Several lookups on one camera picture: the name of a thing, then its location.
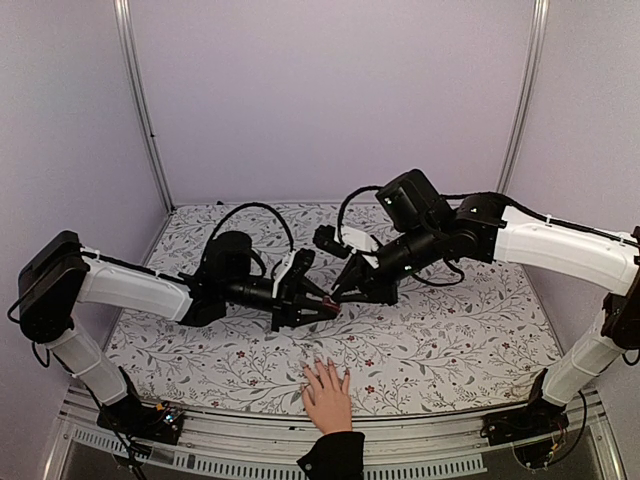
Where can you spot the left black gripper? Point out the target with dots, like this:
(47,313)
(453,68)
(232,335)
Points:
(291,306)

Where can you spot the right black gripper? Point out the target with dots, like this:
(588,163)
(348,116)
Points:
(373,291)

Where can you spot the red nail polish bottle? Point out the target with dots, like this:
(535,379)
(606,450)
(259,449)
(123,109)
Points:
(329,304)

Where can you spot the black sleeved forearm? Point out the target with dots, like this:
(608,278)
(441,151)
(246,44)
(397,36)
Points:
(335,456)

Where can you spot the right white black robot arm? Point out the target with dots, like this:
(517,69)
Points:
(489,227)

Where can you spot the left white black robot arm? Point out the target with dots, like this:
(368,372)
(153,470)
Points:
(65,273)

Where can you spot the person's hand with painted nails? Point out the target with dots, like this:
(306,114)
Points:
(326,398)

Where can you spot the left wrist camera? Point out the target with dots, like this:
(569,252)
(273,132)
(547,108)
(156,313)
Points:
(292,269)

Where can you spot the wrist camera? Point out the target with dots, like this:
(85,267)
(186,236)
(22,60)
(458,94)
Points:
(292,269)
(351,241)

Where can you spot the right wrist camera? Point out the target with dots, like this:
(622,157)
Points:
(351,241)

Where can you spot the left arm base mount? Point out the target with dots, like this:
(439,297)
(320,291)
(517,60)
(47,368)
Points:
(162,423)

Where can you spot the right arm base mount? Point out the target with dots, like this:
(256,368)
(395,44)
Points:
(536,432)

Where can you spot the right aluminium frame post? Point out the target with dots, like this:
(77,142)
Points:
(532,62)

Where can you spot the aluminium frame post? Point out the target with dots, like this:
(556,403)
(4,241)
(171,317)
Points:
(532,62)
(130,55)

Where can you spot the left aluminium frame post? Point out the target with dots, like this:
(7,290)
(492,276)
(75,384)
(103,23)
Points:
(130,55)

